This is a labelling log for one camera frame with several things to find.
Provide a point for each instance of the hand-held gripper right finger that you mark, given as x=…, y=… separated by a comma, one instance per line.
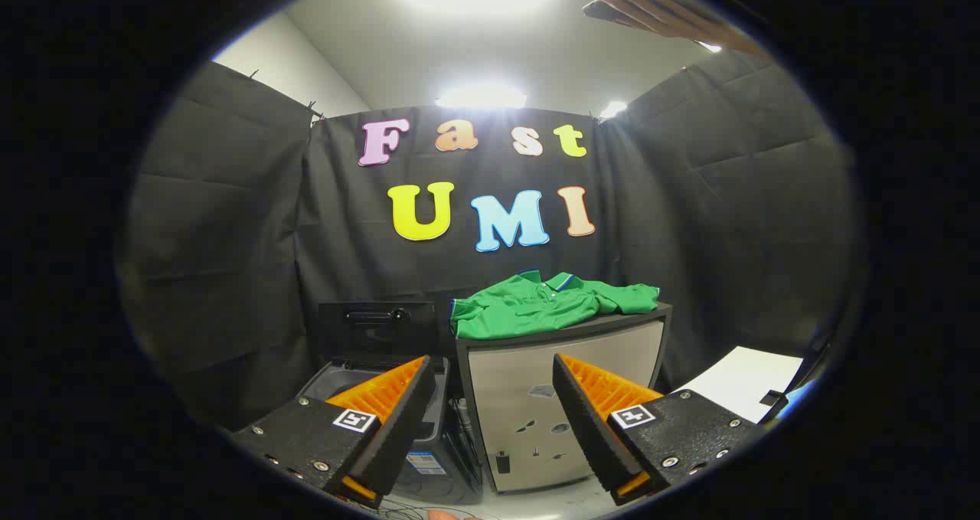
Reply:
x=586, y=428

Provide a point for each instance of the silver cabinet with black top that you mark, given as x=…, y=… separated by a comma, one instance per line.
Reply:
x=513, y=382

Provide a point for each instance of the grey washing machine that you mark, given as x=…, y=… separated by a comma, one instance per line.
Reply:
x=440, y=428

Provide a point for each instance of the dark washing machine lid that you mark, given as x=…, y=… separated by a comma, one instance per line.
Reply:
x=375, y=332

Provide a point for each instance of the green polo shirt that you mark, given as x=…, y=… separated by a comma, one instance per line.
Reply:
x=536, y=309

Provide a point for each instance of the black backdrop cloth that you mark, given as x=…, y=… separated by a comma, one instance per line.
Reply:
x=230, y=237

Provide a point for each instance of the white paper sheet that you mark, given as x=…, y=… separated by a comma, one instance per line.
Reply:
x=746, y=378

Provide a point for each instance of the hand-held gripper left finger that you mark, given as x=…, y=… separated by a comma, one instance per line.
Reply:
x=398, y=420

